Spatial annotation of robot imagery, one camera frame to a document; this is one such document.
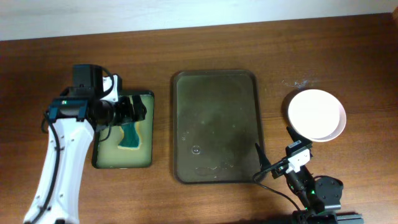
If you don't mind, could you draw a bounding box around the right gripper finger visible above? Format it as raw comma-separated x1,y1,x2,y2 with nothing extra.
255,143,271,171
286,126,307,146

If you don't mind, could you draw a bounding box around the yellow green sponge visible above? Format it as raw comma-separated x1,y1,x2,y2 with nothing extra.
118,122,142,150

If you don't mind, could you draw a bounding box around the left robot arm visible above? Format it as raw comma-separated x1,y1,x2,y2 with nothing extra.
24,64,147,223

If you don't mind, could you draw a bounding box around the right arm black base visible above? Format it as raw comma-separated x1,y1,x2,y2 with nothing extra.
261,211,364,224

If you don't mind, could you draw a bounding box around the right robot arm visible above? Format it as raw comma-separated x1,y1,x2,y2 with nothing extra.
252,127,343,223

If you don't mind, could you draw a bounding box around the black soapy water tray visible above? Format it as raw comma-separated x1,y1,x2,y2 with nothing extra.
92,90,154,169

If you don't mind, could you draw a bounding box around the brown serving tray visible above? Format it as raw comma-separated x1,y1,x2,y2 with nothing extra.
172,69,265,184

